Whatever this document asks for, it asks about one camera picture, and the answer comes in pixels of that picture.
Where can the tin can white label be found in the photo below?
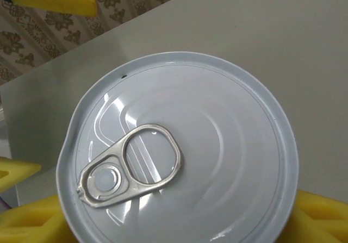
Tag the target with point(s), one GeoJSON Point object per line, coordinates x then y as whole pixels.
{"type": "Point", "coordinates": [217, 145]}

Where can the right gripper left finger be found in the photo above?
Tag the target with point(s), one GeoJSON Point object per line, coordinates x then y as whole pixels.
{"type": "Point", "coordinates": [27, 226]}

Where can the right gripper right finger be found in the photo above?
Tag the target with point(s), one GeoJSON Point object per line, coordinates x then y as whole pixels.
{"type": "Point", "coordinates": [320, 221]}

